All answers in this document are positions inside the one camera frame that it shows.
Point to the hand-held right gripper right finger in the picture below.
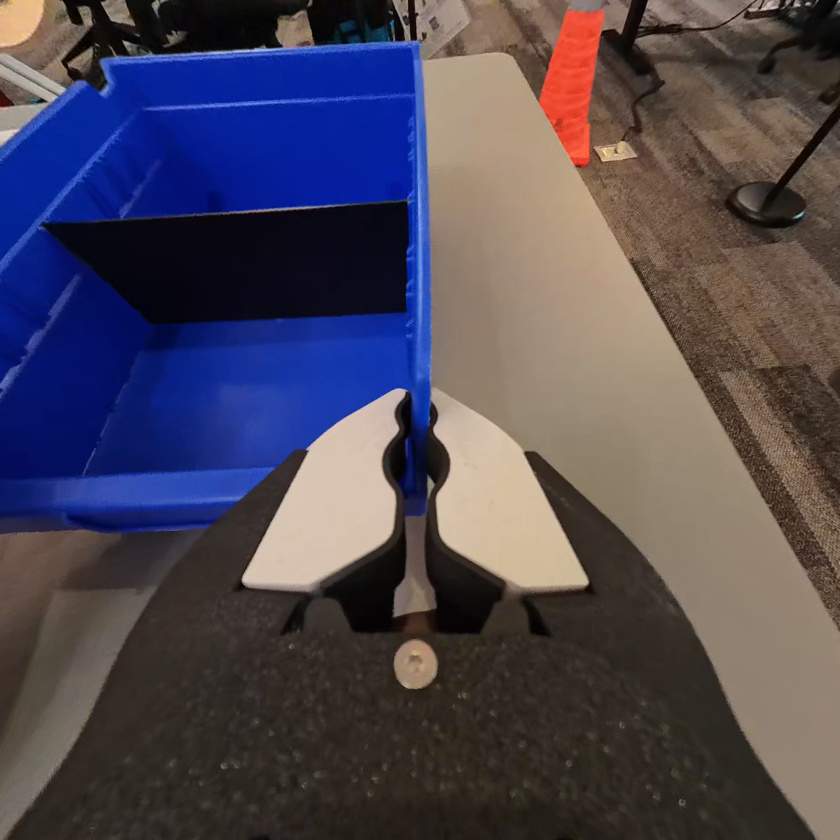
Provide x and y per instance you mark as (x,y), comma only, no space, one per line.
(505,518)

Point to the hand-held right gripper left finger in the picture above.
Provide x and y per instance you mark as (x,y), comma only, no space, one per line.
(328,518)

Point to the blue plastic bin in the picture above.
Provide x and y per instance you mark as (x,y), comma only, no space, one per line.
(229,407)

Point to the black divider of blue bin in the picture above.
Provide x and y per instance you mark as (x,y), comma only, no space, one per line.
(262,262)

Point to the floor outlet plate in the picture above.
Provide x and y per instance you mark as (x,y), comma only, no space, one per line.
(615,151)

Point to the black round-base stand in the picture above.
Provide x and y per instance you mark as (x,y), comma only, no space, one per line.
(768,203)

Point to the orange traffic cone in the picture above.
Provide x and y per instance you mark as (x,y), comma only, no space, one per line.
(571,79)

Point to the white printed sign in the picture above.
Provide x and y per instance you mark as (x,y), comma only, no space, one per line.
(446,23)

